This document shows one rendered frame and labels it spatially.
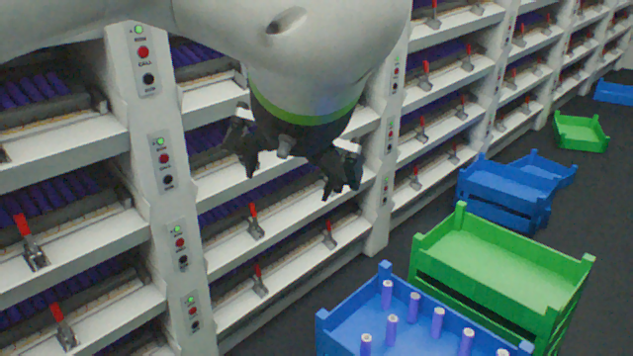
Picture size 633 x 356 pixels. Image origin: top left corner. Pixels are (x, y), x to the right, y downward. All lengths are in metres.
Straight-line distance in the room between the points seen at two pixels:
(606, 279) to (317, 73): 1.54
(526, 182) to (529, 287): 0.92
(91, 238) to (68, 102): 0.23
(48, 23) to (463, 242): 1.03
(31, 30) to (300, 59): 0.12
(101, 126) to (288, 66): 0.58
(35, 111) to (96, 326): 0.42
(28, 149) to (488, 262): 0.91
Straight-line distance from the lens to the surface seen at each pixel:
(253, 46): 0.27
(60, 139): 0.80
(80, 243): 0.88
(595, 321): 1.57
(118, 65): 0.78
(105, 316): 1.01
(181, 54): 0.97
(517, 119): 2.39
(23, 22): 0.21
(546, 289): 1.10
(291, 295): 1.38
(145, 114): 0.82
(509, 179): 1.97
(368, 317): 0.94
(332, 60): 0.26
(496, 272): 1.10
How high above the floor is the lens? 1.01
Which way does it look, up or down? 30 degrees down
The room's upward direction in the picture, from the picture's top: straight up
